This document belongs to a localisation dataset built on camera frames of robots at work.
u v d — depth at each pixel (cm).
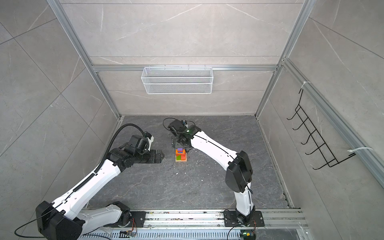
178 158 93
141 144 59
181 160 93
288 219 75
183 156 94
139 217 73
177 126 64
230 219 73
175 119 65
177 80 101
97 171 47
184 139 57
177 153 91
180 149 84
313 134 68
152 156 68
